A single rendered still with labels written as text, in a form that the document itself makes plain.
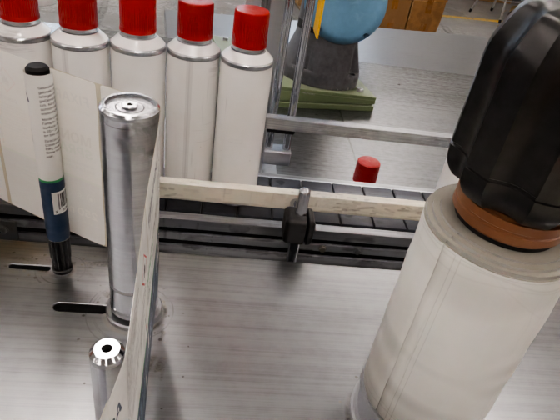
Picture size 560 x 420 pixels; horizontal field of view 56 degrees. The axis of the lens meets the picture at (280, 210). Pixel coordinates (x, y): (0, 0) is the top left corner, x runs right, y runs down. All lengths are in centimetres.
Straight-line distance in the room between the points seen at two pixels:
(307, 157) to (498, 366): 54
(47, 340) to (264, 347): 17
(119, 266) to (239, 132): 20
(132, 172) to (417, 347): 21
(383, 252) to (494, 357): 31
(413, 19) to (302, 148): 347
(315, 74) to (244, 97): 45
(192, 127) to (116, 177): 20
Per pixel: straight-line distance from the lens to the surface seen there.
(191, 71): 52
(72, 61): 53
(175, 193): 56
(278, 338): 45
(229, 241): 58
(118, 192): 37
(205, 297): 48
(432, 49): 146
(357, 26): 81
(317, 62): 96
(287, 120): 60
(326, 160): 81
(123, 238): 39
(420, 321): 32
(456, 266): 28
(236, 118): 53
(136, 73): 53
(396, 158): 86
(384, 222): 61
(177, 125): 55
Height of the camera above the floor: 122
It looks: 35 degrees down
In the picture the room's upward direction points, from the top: 10 degrees clockwise
